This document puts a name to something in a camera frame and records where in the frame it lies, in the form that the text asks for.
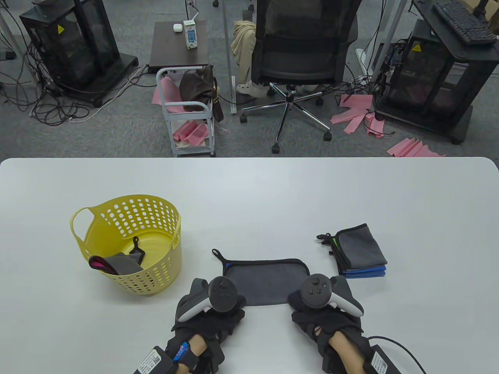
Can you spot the person's right hand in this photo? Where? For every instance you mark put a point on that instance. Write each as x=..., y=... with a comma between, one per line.
x=331, y=323

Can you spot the person's left hand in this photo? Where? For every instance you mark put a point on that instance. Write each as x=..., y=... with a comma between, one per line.
x=218, y=325

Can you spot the grey VR controller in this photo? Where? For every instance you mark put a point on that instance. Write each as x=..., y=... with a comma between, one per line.
x=222, y=294
x=315, y=290

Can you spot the grey-backed blue hand towel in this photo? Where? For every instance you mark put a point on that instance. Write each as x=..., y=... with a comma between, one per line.
x=374, y=274
x=374, y=269
x=265, y=282

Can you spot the green hand towel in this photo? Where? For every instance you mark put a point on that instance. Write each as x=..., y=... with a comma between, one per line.
x=362, y=245

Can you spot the pink hand towel black trim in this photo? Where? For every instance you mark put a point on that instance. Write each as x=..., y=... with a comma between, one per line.
x=121, y=265

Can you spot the person's right forearm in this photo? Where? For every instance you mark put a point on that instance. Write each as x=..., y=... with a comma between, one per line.
x=345, y=352

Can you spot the person's left forearm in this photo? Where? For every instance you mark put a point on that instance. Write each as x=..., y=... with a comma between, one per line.
x=199, y=344

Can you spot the black wrist smart band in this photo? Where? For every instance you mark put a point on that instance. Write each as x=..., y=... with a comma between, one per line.
x=181, y=350

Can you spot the black wrist sensor box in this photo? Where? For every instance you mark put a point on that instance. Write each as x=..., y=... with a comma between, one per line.
x=380, y=362
x=154, y=362

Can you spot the yellow perforated plastic basket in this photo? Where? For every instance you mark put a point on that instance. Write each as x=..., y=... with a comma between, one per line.
x=156, y=239

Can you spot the white metal trolley cart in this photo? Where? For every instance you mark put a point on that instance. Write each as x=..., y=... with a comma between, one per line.
x=195, y=152

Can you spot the pink paper sheet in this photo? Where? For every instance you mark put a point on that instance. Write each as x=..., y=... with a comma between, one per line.
x=349, y=120
x=167, y=91
x=356, y=102
x=191, y=131
x=413, y=149
x=376, y=126

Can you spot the brown leather bag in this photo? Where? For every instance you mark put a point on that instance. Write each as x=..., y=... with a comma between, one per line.
x=197, y=87

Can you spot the black mesh office chair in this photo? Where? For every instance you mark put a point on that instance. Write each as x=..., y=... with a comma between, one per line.
x=296, y=58

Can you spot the dark brown low table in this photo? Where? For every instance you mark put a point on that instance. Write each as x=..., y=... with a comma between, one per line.
x=167, y=46

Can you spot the white drink carton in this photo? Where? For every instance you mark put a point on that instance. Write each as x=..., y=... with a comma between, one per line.
x=190, y=37

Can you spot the black mesh equipment cabinet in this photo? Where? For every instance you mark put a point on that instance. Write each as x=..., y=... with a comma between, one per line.
x=66, y=46
x=468, y=58

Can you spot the white earbuds case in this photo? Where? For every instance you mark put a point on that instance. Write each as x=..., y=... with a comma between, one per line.
x=177, y=27

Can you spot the white desk leg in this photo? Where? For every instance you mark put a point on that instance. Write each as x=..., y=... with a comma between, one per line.
x=394, y=23

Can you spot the black computer keyboard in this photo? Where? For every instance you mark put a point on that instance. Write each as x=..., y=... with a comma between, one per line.
x=464, y=23

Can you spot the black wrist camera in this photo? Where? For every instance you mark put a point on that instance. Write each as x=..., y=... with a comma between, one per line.
x=214, y=356
x=329, y=360

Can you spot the grey metal post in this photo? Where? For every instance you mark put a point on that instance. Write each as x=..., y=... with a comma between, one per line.
x=233, y=97

